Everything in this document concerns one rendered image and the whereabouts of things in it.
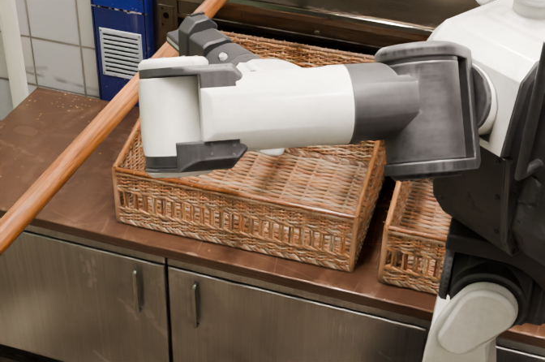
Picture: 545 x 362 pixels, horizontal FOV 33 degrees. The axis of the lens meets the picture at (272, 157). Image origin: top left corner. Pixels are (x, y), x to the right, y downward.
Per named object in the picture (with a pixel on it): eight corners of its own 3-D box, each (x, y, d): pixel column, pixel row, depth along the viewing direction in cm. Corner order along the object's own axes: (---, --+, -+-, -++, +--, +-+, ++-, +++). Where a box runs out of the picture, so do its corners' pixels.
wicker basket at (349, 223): (188, 115, 248) (186, 22, 232) (396, 153, 235) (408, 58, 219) (111, 224, 209) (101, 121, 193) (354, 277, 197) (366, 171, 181)
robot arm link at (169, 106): (212, 152, 121) (112, 169, 104) (208, 74, 120) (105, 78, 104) (281, 152, 115) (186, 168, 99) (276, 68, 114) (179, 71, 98)
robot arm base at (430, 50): (423, 177, 116) (503, 171, 108) (356, 183, 107) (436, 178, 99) (414, 58, 116) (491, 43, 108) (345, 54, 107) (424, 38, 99)
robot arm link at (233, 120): (150, 183, 96) (358, 165, 100) (141, 57, 95) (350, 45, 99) (144, 174, 107) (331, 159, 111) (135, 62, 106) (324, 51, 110)
